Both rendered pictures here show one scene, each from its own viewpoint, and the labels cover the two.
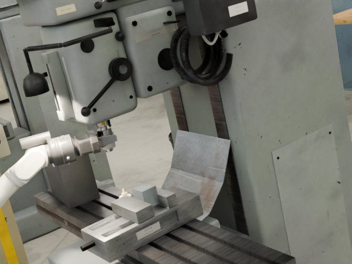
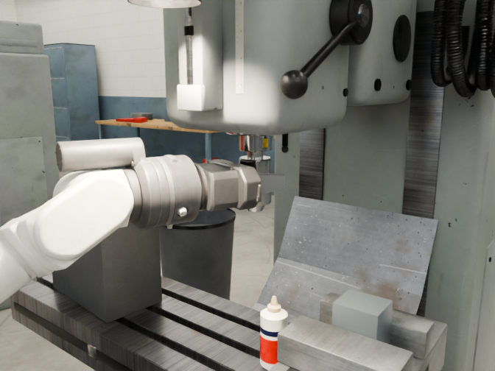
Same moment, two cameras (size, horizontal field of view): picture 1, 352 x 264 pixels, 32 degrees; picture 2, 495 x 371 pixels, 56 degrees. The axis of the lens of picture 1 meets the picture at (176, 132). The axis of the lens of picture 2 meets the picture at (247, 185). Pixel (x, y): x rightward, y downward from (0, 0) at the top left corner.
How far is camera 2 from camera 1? 1.46 m
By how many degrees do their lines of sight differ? 21
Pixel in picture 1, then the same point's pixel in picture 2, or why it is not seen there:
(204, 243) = not seen: outside the picture
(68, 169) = (118, 241)
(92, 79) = (304, 15)
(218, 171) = (406, 273)
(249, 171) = (466, 277)
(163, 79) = (391, 77)
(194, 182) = (344, 287)
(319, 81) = not seen: outside the picture
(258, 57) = not seen: outside the picture
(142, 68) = (376, 37)
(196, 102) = (363, 151)
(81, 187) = (134, 280)
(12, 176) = (25, 242)
